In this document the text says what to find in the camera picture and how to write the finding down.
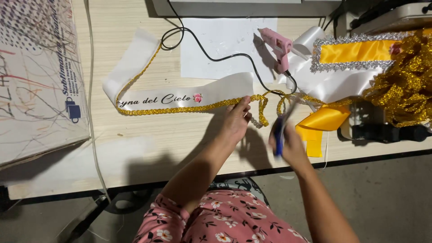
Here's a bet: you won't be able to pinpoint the person's right hand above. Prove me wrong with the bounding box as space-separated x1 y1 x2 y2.
269 124 308 168

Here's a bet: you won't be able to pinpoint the person's left hand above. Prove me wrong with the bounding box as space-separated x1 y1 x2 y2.
220 96 252 145

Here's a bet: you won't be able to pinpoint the blue-handled scissors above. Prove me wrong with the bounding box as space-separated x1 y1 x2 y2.
273 99 299 157

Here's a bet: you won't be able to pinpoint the gold glitter braid trim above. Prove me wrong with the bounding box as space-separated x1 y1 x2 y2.
115 43 355 128

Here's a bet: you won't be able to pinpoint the white printed satin sash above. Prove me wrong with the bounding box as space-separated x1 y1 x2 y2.
102 28 254 112

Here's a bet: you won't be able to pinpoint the yellow satin ribbon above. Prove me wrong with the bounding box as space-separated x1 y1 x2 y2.
295 105 351 158

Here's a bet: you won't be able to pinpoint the black patterned stool seat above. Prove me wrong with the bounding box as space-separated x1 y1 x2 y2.
209 177 270 207

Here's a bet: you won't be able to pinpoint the white paper sheet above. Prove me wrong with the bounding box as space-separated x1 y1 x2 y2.
180 18 279 83

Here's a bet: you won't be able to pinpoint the pink hot glue gun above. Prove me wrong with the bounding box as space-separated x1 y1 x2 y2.
258 28 293 74

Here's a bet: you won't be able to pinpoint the white satin ribbon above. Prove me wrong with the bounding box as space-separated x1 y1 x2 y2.
278 26 392 112

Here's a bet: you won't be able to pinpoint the pink floral garment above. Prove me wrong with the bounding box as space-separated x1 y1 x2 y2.
132 189 311 243

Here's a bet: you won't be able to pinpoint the grey machine base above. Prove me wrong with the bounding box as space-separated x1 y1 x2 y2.
151 0 342 18

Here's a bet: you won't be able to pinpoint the yellow sash with silver trim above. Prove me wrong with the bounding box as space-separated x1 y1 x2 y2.
310 31 432 73

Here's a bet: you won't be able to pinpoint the heap of gold glitter trim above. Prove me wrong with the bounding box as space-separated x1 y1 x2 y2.
363 31 432 128

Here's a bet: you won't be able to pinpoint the scribbled paper box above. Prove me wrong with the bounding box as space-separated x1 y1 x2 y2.
0 0 91 170

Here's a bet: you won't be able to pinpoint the black power cable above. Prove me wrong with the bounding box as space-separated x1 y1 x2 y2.
161 0 298 98

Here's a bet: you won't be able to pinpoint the white cable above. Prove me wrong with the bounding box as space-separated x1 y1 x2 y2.
83 0 112 203

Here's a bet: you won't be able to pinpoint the beige machine with black handle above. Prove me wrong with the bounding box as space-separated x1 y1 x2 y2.
350 0 432 37

